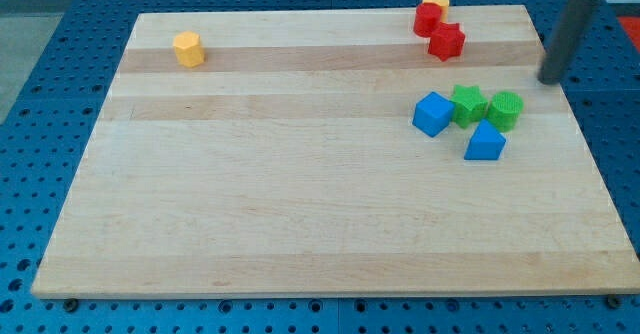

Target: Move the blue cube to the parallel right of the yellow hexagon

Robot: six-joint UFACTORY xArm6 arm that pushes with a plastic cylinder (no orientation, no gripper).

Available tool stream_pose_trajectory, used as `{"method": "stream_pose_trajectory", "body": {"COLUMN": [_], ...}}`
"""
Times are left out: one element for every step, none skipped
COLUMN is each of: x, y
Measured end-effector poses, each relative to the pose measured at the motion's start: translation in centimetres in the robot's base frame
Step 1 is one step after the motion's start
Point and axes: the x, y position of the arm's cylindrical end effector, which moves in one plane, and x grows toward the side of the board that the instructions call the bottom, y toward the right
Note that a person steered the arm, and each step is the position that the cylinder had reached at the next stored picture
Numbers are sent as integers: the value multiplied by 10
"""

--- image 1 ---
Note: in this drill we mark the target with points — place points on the blue cube block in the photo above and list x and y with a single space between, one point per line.
432 114

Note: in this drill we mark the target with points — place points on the yellow hexagon block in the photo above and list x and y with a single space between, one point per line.
188 49

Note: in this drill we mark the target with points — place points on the wooden board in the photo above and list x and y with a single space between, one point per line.
287 165

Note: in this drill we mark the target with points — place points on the green star block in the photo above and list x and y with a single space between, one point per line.
470 105

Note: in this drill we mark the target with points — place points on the blue triangle block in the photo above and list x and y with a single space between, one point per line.
486 143

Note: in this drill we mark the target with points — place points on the red star block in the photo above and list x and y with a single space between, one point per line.
447 41

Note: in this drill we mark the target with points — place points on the red cylinder block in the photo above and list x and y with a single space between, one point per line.
427 18

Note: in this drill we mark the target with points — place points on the green cylinder block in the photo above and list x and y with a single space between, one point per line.
504 110

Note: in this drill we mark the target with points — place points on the yellow cylinder block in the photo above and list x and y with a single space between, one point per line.
443 4

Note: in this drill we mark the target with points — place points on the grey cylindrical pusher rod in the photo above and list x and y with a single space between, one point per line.
565 39

